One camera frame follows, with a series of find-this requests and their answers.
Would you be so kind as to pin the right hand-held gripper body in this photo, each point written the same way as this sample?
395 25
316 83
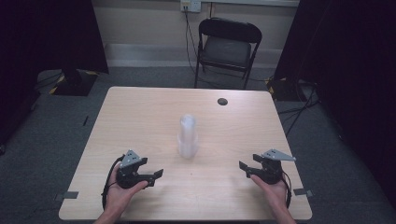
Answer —
271 172

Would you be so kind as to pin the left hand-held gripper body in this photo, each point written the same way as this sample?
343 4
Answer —
127 179

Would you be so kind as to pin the stack of clear cups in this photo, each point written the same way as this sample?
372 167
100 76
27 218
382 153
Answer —
187 137

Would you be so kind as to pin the person's left hand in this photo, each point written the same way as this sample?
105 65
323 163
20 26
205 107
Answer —
118 197

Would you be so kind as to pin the person's right hand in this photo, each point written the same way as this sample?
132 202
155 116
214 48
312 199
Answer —
276 194

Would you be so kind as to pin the grey tape strip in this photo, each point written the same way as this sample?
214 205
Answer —
302 192
67 195

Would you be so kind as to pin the black stand base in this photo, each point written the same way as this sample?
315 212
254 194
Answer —
281 90
74 84

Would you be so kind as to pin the black folding chair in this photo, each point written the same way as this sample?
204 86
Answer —
225 49

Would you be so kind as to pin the dark curtain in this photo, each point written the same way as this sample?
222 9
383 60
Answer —
351 77
37 46

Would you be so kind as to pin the white wall outlet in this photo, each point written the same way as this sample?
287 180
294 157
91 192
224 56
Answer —
190 5

